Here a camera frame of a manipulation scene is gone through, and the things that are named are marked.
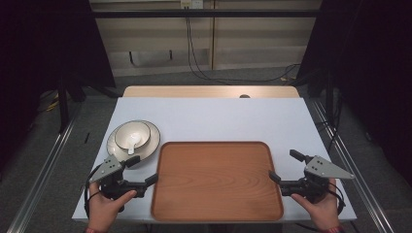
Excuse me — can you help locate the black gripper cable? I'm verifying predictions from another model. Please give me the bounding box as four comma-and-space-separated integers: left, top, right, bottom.
327, 181, 347, 216
83, 164, 103, 219

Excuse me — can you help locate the black horizontal bar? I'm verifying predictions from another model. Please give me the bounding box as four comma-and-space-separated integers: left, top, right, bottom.
91, 9, 323, 19

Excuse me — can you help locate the black curtain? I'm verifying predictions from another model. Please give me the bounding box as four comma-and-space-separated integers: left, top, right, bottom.
295, 0, 412, 188
0, 0, 117, 169

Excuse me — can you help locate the yellow floor cable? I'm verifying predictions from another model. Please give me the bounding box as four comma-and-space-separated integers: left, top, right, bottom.
44, 92, 62, 113

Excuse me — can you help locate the metal floor rail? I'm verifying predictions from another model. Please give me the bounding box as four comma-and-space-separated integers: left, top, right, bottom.
310, 99, 395, 233
5, 105, 83, 233

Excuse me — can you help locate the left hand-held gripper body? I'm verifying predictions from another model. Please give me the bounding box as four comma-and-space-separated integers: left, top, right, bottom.
88, 154, 148, 214

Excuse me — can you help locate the person's left hand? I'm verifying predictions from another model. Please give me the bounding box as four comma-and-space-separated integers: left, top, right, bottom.
87, 182, 138, 233

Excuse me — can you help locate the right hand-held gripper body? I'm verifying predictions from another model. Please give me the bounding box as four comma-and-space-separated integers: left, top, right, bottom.
279, 154, 356, 205

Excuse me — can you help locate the white wall socket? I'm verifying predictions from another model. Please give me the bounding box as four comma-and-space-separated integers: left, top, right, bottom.
180, 0, 205, 10

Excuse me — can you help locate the black wall cable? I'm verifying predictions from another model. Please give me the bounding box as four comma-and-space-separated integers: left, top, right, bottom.
185, 6, 302, 86

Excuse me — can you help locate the white round plate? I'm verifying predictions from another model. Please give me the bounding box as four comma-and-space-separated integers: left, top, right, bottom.
106, 119, 162, 164

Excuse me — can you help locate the white bowl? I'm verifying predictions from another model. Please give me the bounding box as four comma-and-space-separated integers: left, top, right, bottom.
114, 120, 152, 151

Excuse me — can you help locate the white ceramic spoon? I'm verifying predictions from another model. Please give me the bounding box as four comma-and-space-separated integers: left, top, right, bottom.
126, 133, 143, 156

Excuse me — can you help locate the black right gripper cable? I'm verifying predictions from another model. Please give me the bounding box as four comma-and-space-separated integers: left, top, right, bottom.
327, 181, 347, 216

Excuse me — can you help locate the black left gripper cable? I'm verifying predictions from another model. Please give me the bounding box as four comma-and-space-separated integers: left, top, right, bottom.
83, 164, 103, 219

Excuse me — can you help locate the brown wooden tray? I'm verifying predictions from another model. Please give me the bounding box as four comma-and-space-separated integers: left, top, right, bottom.
150, 140, 286, 223

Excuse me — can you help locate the black metal stand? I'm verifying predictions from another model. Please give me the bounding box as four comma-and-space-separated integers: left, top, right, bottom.
56, 72, 72, 134

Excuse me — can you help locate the person's right hand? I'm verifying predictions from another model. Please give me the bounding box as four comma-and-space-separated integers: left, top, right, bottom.
290, 178, 342, 232

